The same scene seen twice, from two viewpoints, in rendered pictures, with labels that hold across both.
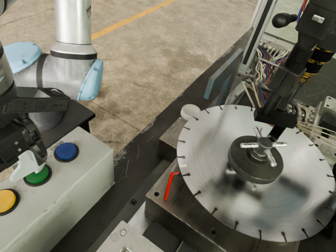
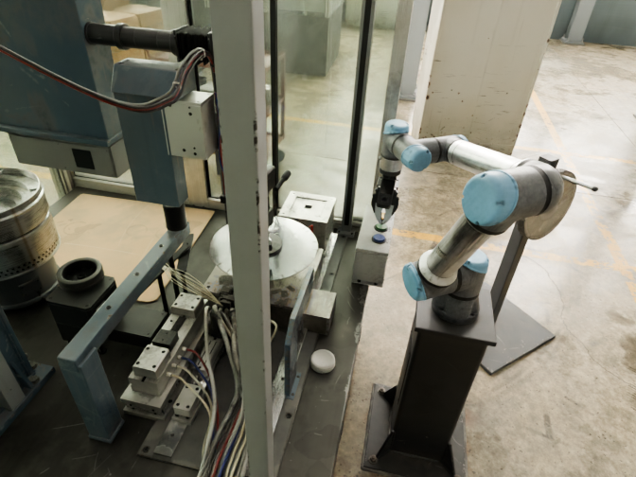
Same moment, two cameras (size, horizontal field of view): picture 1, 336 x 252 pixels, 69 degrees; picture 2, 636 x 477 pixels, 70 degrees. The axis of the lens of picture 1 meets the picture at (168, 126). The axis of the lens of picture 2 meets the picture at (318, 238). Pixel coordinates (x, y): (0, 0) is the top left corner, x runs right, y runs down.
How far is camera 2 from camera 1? 1.55 m
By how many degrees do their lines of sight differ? 97
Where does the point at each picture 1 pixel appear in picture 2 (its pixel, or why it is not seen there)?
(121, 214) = (334, 267)
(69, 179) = (364, 230)
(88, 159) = (364, 239)
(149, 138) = (349, 320)
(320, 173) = (219, 248)
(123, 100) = not seen: outside the picture
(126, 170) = (350, 291)
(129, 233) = (320, 220)
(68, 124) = (424, 309)
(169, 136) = (328, 297)
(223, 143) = (287, 247)
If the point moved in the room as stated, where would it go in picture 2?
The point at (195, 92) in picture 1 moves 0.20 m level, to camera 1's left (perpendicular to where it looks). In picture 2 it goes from (329, 403) to (401, 391)
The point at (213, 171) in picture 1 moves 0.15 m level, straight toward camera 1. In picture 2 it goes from (290, 233) to (297, 208)
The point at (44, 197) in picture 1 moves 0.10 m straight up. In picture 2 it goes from (368, 222) to (371, 198)
